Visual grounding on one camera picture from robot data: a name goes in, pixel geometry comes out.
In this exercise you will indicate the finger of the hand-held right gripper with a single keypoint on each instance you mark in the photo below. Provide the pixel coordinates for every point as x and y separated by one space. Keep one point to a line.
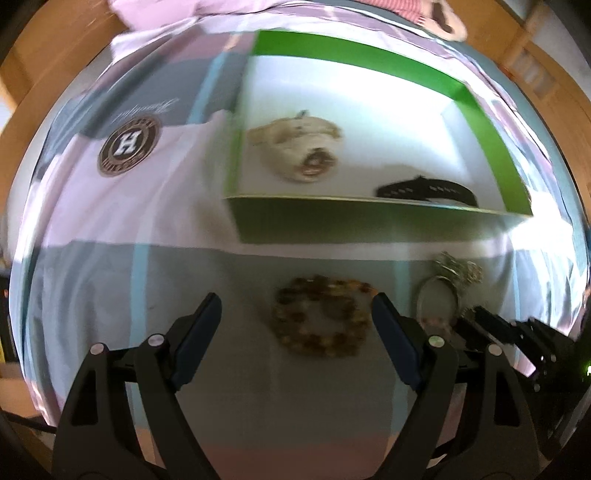
471 334
501 325

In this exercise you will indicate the silver bangle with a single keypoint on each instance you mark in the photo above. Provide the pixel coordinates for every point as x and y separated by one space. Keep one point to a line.
419 302

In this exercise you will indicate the black wristwatch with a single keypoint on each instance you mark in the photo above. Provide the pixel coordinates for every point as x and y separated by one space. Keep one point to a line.
415 189

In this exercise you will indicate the pink duvet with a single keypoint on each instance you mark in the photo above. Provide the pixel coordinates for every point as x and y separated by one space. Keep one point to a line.
184 9

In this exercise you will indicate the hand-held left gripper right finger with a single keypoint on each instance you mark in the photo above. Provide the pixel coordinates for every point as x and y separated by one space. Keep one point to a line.
392 341

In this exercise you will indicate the wooden cabinet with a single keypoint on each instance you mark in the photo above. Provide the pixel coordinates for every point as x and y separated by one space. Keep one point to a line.
545 60

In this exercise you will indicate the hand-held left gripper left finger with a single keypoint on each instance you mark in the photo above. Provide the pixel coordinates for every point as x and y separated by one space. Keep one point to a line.
196 341

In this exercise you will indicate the green cardboard box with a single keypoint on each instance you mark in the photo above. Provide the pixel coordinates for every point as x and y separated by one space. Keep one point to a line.
369 221

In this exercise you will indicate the patchwork printed bed sheet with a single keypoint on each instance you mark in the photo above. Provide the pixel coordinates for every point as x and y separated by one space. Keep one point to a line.
138 230

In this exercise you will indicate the striped plush item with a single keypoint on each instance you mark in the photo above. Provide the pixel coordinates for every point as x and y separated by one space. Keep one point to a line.
443 21

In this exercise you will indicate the cream white wristwatch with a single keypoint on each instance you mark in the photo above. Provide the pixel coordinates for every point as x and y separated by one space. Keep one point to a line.
291 147

